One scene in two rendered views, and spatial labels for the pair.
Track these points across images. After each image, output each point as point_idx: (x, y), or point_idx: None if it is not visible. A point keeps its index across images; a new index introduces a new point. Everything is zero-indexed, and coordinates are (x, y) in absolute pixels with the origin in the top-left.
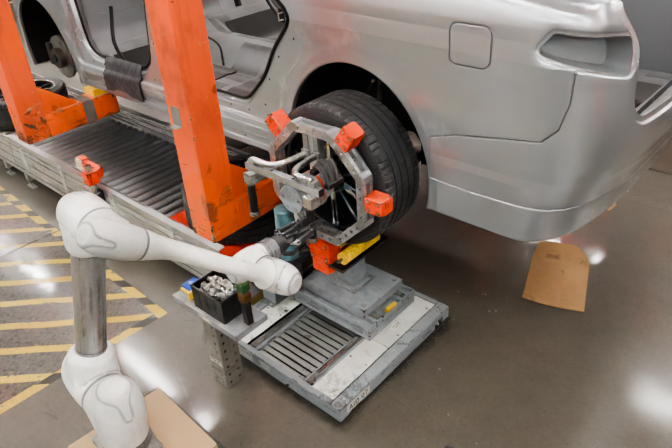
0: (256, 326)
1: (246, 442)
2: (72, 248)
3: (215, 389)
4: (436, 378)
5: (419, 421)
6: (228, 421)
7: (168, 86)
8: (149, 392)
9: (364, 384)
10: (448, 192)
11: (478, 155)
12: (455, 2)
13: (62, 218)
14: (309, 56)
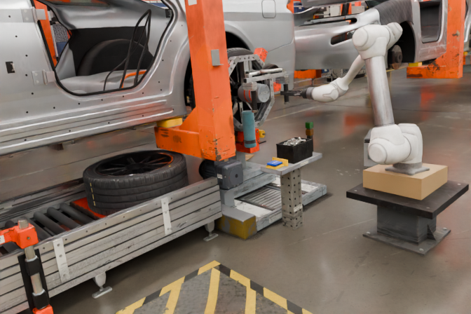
0: None
1: (345, 215)
2: (385, 48)
3: (304, 228)
4: None
5: (321, 180)
6: (330, 221)
7: (211, 34)
8: (352, 192)
9: (307, 181)
10: None
11: (276, 57)
12: None
13: (380, 31)
14: None
